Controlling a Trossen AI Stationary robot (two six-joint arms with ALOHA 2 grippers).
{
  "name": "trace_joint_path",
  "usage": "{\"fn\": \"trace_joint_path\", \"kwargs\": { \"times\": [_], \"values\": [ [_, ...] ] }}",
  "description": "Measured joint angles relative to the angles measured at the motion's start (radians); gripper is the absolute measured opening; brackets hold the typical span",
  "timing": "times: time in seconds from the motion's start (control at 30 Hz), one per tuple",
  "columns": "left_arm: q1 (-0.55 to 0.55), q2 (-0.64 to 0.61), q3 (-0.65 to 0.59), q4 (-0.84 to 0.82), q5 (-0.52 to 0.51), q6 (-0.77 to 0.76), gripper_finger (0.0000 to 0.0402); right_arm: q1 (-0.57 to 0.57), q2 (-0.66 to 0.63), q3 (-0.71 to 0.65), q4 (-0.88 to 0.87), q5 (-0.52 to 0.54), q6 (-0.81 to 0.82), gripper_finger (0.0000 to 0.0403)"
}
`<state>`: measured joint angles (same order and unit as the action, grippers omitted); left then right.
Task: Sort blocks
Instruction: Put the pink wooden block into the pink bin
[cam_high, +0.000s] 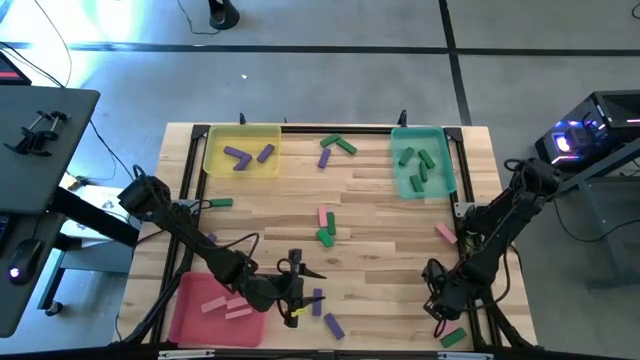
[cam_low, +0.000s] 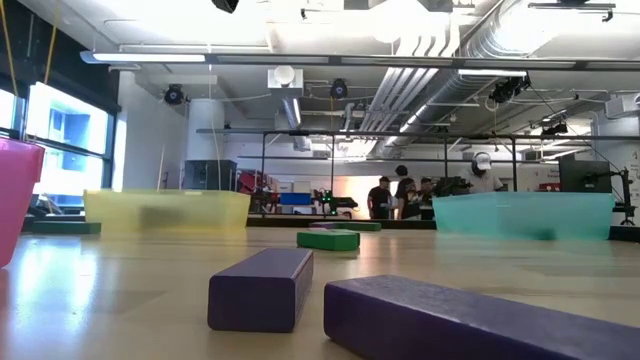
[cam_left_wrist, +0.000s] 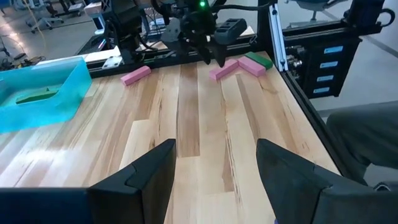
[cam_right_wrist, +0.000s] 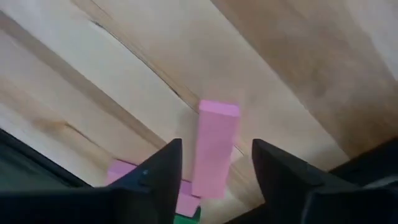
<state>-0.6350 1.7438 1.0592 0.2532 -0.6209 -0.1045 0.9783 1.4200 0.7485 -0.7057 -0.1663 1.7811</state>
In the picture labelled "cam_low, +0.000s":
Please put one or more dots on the black background robot arm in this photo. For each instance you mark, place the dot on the black background robot arm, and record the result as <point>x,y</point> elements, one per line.
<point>450,186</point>

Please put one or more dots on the green wooden block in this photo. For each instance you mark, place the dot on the green wooden block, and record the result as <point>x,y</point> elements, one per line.
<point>327,242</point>
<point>362,226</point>
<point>65,228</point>

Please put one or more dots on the person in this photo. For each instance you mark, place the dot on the person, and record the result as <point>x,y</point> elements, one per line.
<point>380,200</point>
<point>406,197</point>
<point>482,180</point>
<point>427,200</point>

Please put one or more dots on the red equipment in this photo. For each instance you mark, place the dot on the red equipment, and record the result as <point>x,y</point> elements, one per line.
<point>248,182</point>

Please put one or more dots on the black ceiling speaker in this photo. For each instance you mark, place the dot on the black ceiling speaker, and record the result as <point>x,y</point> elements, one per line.
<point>174,94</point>
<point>339,89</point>

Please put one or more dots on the white ceiling device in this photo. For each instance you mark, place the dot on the white ceiling device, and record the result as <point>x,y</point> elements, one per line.
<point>285,76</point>

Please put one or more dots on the black equipment cabinet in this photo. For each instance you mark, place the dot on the black equipment cabinet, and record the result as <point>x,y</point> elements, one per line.
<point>210,175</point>

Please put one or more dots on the yellow translucent plastic bin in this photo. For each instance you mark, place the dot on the yellow translucent plastic bin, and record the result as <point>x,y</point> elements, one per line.
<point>200,212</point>

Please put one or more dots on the grey overhead beam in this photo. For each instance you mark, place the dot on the grey overhead beam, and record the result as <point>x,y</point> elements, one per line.
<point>400,62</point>

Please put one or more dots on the pale wooden stick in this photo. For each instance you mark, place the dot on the pale wooden stick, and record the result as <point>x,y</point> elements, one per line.
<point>160,170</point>

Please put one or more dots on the teal translucent plastic bin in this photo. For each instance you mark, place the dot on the teal translucent plastic bin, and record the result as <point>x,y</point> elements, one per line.
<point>500,215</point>

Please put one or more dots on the black ceiling spotlights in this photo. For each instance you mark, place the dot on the black ceiling spotlights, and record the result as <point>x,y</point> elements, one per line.
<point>507,89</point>
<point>554,128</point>

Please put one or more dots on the long ceiling light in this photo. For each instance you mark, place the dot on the long ceiling light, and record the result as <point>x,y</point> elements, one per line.
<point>150,57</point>

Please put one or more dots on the black monitor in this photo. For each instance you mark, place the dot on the black monitor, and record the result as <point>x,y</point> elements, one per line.
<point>585,176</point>

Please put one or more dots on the pink translucent plastic bin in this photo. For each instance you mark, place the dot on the pink translucent plastic bin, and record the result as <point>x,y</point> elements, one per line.
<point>17,200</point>

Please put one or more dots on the black ceiling track bar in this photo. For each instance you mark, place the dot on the black ceiling track bar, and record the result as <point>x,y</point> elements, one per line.
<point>570,6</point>

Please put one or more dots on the black monitor stand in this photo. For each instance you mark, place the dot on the black monitor stand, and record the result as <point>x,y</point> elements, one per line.
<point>625,195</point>

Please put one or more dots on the black metal rack frame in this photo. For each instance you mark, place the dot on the black metal rack frame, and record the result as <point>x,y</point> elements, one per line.
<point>513,165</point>

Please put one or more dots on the white wall air unit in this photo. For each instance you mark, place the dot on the white wall air unit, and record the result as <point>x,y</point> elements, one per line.
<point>622,105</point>

